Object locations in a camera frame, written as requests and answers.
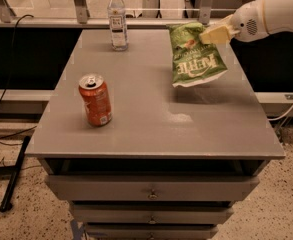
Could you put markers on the grey drawer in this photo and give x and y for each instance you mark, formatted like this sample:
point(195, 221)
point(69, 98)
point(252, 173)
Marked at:
point(154, 213)
point(150, 232)
point(151, 188)

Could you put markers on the top grey drawer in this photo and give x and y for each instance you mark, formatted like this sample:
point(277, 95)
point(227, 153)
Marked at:
point(151, 188)

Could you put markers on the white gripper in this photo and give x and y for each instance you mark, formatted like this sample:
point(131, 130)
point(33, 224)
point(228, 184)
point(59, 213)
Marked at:
point(248, 22)

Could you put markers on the green jalapeno chip bag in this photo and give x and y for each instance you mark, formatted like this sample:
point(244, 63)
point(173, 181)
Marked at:
point(193, 62)

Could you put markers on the clear plastic water bottle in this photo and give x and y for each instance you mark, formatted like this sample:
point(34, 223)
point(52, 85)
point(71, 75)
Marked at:
point(117, 23)

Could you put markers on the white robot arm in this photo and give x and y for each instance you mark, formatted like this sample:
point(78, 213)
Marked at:
point(278, 16)

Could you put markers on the black stand leg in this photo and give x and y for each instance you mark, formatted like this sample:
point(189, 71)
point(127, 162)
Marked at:
point(6, 204)

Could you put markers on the middle grey drawer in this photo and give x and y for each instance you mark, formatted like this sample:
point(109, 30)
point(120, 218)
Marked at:
point(154, 213)

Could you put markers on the orange soda can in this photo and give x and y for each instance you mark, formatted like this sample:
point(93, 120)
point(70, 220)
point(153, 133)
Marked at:
point(94, 92)

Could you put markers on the metal window railing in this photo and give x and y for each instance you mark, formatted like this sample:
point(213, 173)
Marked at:
point(107, 13)

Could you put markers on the bottom grey drawer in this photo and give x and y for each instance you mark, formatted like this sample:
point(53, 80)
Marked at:
point(150, 232)

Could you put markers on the grey drawer cabinet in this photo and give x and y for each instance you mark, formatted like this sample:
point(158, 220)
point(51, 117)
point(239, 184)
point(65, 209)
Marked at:
point(216, 129)

